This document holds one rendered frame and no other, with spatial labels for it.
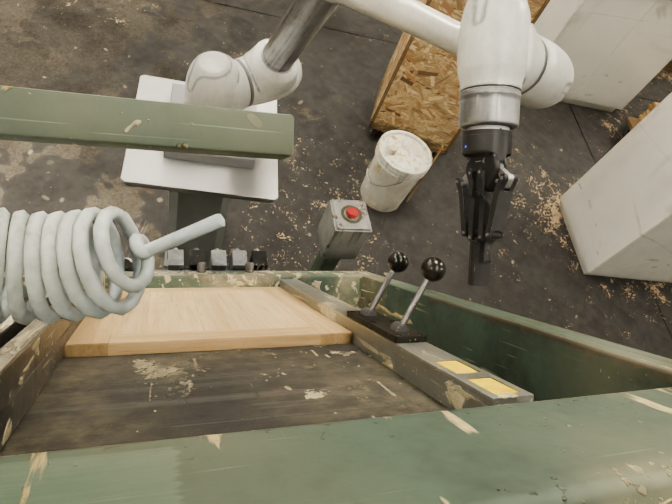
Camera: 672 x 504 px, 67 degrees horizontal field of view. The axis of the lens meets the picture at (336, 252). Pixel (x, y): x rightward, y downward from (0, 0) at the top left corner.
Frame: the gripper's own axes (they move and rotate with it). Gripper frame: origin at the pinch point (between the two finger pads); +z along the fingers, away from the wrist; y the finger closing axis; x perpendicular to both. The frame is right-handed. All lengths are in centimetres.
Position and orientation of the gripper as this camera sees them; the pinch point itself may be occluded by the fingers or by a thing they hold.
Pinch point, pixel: (479, 263)
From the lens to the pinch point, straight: 82.7
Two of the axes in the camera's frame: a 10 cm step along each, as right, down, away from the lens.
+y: -3.3, -0.8, 9.4
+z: -0.4, 10.0, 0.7
